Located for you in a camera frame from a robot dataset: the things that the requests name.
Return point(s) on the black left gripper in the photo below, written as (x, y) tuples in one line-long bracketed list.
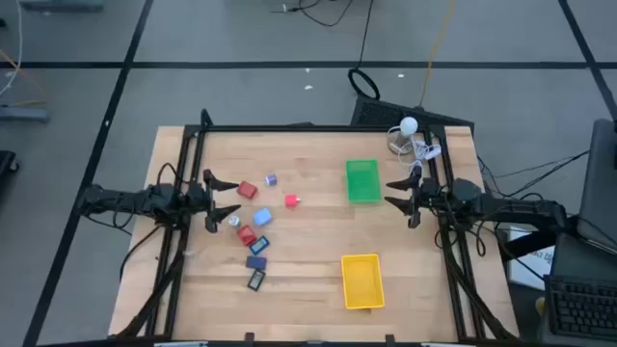
[(200, 197)]

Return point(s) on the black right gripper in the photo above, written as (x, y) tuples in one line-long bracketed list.
[(429, 193)]

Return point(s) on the white small cylinder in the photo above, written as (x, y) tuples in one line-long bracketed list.
[(234, 221)]

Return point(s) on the red small box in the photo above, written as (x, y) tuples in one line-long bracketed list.
[(246, 235), (247, 190)]

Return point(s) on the light blue small box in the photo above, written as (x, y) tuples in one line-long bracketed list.
[(262, 217)]

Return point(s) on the purple small spool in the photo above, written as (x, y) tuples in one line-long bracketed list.
[(271, 179)]

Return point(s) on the pink-red cube sharpener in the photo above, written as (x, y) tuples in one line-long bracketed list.
[(290, 201)]

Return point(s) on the dark blue small box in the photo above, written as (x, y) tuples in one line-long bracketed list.
[(256, 262)]

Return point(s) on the black framed small card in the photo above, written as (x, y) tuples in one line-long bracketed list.
[(256, 280)]

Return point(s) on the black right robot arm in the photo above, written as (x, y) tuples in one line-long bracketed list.
[(511, 209)]

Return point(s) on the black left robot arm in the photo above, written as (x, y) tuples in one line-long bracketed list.
[(120, 200)]

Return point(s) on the green plastic tray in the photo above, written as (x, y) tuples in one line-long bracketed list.
[(363, 180)]

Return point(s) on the white globe desk lamp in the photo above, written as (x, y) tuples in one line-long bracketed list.
[(409, 125)]

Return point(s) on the black perforated panel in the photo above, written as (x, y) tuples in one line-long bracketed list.
[(381, 113)]

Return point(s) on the yellow plastic tray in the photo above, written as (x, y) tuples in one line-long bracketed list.
[(362, 282)]

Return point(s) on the black diagonal beam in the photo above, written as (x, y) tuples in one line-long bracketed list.
[(535, 241)]

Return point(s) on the white paper sheet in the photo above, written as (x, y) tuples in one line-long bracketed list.
[(530, 270)]

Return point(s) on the grey flat panel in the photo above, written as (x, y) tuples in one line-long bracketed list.
[(600, 183)]

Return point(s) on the black keyboard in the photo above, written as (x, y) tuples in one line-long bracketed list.
[(583, 308)]

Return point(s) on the grey floor bar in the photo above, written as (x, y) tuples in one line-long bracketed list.
[(62, 5), (24, 114)]

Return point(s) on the black object at floor edge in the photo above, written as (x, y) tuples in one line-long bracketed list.
[(6, 163)]

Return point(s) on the black aluminium table frame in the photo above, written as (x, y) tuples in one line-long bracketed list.
[(313, 128)]

